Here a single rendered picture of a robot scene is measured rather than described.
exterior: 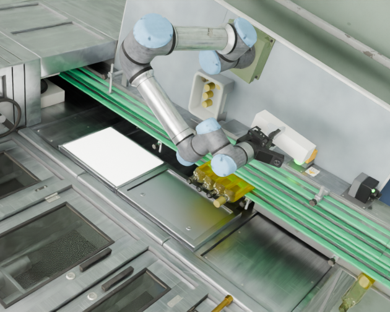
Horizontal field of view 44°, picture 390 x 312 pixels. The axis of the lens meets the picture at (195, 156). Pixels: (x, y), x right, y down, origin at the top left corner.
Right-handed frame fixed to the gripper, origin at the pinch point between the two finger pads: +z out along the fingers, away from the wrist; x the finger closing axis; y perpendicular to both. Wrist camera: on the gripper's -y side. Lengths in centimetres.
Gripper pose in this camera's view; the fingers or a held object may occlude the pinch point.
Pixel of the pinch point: (281, 137)
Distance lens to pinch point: 182.2
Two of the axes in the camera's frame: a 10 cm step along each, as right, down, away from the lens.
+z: 6.4, -3.4, 6.9
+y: -7.2, -5.8, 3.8
